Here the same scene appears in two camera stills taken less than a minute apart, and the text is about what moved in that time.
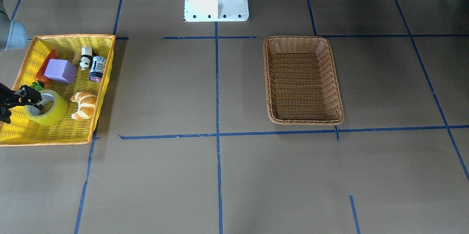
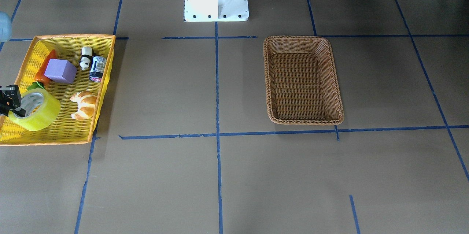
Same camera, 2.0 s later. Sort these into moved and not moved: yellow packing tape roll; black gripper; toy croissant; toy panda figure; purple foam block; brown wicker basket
Moved: black gripper; yellow packing tape roll
Not moved: purple foam block; toy croissant; toy panda figure; brown wicker basket
